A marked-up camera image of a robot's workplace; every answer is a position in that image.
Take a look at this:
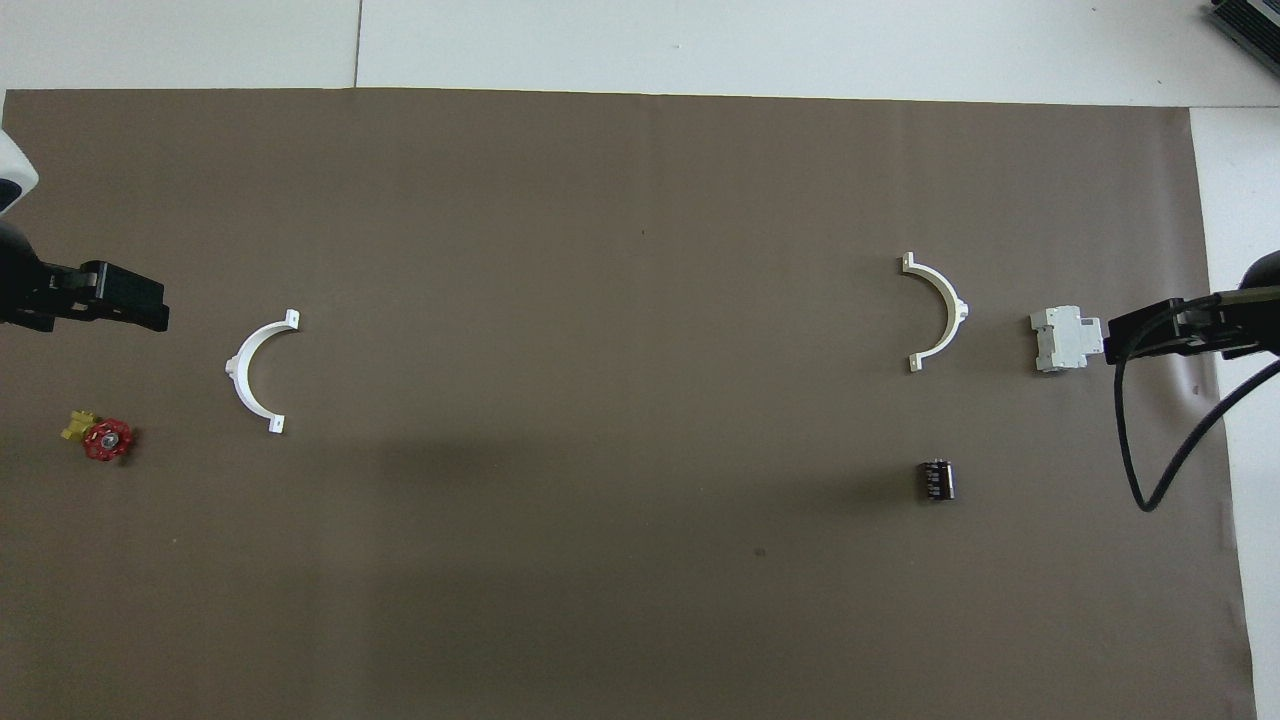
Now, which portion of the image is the brown paper mat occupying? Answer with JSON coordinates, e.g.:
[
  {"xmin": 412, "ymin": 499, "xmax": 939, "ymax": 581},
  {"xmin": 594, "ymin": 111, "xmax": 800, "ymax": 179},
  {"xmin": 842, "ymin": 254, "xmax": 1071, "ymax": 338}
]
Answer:
[{"xmin": 0, "ymin": 88, "xmax": 1259, "ymax": 720}]

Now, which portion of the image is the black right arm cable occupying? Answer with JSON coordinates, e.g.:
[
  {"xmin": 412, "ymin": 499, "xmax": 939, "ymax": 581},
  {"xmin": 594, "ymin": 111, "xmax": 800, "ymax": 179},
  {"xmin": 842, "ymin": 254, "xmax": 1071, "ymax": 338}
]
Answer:
[{"xmin": 1113, "ymin": 285, "xmax": 1280, "ymax": 513}]

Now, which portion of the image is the grey ribbed device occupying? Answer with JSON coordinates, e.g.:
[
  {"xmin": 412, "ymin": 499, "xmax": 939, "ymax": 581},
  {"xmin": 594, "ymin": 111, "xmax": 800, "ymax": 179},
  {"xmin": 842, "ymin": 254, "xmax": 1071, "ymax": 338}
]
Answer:
[{"xmin": 1203, "ymin": 0, "xmax": 1280, "ymax": 51}]

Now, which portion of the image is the white circuit breaker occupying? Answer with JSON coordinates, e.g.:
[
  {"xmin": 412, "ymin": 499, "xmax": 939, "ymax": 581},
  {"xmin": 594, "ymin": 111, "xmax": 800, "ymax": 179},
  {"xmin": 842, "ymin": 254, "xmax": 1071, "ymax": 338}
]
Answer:
[{"xmin": 1030, "ymin": 305, "xmax": 1107, "ymax": 374}]

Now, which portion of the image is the red and yellow valve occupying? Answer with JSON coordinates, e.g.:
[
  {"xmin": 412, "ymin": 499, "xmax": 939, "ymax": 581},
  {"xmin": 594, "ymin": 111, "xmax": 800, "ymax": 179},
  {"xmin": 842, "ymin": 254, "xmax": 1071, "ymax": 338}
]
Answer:
[{"xmin": 61, "ymin": 408, "xmax": 138, "ymax": 463}]

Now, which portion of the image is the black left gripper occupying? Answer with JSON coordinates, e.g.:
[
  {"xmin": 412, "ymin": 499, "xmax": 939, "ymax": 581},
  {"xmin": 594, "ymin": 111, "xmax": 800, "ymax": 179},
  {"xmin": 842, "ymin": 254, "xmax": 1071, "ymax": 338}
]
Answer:
[{"xmin": 0, "ymin": 218, "xmax": 172, "ymax": 333}]

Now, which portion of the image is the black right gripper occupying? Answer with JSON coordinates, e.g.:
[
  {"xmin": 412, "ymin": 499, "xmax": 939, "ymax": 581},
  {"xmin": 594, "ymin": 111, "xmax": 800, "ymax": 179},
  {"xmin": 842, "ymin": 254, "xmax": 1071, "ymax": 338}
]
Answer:
[{"xmin": 1103, "ymin": 250, "xmax": 1280, "ymax": 369}]

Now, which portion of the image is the white half-ring pipe clamp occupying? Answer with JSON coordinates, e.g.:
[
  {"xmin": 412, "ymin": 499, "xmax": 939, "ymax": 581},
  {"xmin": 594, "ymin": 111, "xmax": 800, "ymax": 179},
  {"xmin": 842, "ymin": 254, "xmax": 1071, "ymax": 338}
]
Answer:
[
  {"xmin": 901, "ymin": 252, "xmax": 973, "ymax": 373},
  {"xmin": 224, "ymin": 309, "xmax": 301, "ymax": 435}
]

